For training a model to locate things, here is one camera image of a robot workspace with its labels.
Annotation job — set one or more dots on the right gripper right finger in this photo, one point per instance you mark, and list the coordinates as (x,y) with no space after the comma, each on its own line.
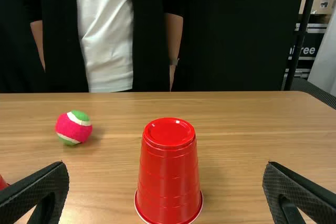
(302,190)

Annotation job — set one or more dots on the person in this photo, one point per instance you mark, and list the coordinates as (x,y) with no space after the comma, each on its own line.
(105,37)

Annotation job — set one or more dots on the pink and green ball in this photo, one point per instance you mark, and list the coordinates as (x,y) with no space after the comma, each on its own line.
(73,129)

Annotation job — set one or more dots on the grey mesh chair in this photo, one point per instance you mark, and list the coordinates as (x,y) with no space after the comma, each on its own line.
(315,90)

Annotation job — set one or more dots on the white panel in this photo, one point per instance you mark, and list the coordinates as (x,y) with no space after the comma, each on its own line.
(326,64)

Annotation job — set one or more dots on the cardboard box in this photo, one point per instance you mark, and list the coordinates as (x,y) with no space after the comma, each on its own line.
(323,1)

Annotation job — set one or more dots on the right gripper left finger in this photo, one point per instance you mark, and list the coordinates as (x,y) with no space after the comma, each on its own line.
(23,203)

